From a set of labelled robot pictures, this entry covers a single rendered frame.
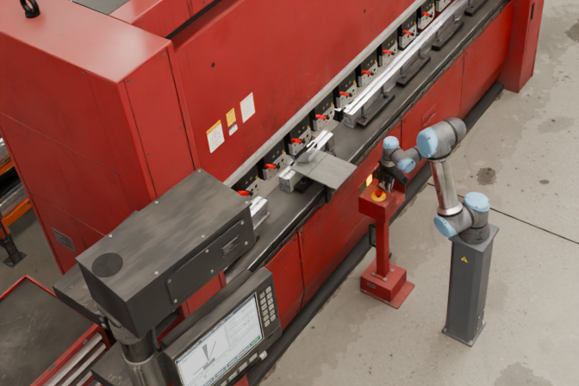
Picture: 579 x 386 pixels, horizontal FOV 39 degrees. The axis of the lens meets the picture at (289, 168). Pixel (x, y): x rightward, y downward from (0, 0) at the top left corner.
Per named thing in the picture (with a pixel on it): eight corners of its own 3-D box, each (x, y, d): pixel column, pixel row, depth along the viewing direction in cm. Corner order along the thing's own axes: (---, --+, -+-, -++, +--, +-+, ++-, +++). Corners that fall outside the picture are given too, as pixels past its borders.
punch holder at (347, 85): (340, 110, 413) (339, 84, 401) (326, 105, 417) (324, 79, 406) (357, 95, 421) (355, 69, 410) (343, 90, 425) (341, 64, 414)
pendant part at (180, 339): (191, 420, 280) (172, 360, 255) (169, 398, 286) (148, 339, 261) (283, 335, 301) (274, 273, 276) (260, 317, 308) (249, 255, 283)
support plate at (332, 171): (336, 189, 387) (336, 189, 387) (291, 170, 400) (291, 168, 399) (357, 167, 397) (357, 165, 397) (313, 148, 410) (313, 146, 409)
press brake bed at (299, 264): (240, 407, 421) (217, 308, 363) (209, 386, 431) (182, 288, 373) (504, 90, 584) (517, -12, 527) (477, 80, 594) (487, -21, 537)
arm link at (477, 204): (494, 220, 381) (496, 200, 372) (470, 233, 377) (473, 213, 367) (476, 205, 389) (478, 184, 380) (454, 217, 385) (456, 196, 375)
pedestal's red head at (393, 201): (385, 224, 414) (385, 199, 401) (357, 212, 421) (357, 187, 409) (405, 199, 425) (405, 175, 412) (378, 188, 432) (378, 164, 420)
